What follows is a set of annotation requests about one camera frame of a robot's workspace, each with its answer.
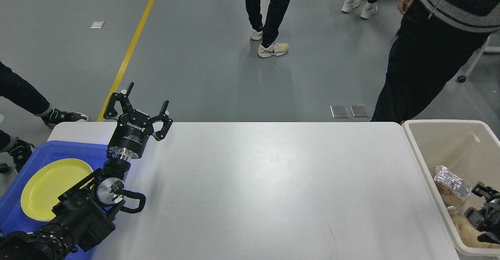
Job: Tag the right metal floor plate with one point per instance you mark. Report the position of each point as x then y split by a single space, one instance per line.
359 111

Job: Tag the left metal floor plate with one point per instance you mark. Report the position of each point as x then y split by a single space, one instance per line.
339 111

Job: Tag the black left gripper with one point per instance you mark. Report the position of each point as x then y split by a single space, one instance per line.
129 135

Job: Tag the metal floor plate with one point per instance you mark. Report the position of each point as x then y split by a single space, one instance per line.
359 111
339 111

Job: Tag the brown paper ball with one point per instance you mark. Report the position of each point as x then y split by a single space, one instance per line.
469 234

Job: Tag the aluminium foil tray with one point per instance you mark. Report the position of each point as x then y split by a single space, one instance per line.
443 174

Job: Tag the person in black trousers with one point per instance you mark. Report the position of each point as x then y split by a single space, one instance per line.
435 39

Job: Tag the yellow plate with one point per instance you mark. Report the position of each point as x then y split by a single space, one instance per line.
42 190

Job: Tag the grey chair on wheels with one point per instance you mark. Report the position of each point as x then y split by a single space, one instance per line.
484 49

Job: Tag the person in beige sneakers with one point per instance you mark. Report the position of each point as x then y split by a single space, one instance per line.
267 31

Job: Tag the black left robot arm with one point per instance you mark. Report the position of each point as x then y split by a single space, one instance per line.
85 213

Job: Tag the beige plastic bin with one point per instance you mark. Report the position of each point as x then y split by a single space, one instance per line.
470 150

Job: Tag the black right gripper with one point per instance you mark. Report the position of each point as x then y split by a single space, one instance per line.
487 218

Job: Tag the person in dark jeans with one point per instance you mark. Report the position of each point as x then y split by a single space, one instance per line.
20 92

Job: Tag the blue plastic tray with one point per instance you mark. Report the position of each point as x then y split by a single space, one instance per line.
12 216

